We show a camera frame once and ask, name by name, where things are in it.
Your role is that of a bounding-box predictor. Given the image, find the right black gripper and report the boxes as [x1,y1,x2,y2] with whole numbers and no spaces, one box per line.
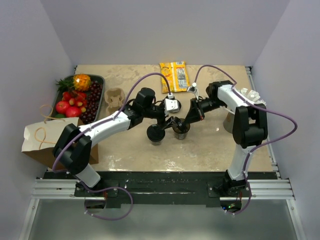
[183,97,227,125]

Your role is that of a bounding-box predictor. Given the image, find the black cup lid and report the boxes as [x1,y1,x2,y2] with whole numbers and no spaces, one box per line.
[172,117,187,133]
[146,124,166,142]

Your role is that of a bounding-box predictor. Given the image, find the dark coffee cup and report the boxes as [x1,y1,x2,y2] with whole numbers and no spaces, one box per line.
[172,124,190,140]
[149,139,163,146]

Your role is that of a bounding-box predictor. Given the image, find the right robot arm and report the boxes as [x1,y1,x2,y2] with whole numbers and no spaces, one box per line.
[184,80,268,197]

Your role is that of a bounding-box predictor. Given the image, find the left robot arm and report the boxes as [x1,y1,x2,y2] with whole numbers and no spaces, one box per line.
[52,87,180,196]

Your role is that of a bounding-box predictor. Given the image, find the grey straw holder cup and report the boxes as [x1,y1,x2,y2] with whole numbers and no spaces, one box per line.
[223,111,235,134]

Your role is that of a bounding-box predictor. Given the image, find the yellow snack bag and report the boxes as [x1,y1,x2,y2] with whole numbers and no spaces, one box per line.
[159,61,190,93]

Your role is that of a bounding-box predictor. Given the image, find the cardboard cup carrier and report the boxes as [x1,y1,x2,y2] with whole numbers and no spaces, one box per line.
[104,87,125,115]

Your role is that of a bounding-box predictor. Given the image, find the purple grapes bunch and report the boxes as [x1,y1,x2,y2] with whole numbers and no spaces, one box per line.
[79,81,103,124]

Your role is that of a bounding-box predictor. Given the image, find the orange toy pineapple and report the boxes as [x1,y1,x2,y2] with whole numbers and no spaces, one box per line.
[72,74,91,92]

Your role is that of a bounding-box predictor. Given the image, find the small red fruits cluster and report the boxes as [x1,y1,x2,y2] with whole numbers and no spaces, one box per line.
[62,91,87,113]

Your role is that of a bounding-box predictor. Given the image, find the red apple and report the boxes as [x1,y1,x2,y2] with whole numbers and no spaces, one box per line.
[65,106,82,118]
[55,100,71,115]

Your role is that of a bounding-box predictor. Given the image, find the green lime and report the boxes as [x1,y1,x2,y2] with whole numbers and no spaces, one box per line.
[54,113,66,119]

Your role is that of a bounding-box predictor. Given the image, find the black fruit tray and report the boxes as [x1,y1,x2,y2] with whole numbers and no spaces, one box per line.
[52,74,105,122]

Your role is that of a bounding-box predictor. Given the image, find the brown paper bag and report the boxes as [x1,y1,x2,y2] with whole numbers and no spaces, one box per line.
[21,104,83,168]

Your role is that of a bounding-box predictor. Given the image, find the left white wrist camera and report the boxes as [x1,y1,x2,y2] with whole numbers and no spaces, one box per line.
[164,93,181,113]

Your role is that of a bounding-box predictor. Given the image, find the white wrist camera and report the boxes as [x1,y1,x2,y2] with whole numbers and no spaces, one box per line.
[164,93,181,113]
[186,82,199,100]

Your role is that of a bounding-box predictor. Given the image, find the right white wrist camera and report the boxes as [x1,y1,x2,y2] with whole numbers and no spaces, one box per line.
[186,82,199,100]

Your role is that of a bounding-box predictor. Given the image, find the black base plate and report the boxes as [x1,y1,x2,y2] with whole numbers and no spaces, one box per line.
[73,171,279,210]

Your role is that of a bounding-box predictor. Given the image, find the aluminium frame rail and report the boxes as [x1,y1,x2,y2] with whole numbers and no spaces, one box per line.
[31,179,294,200]

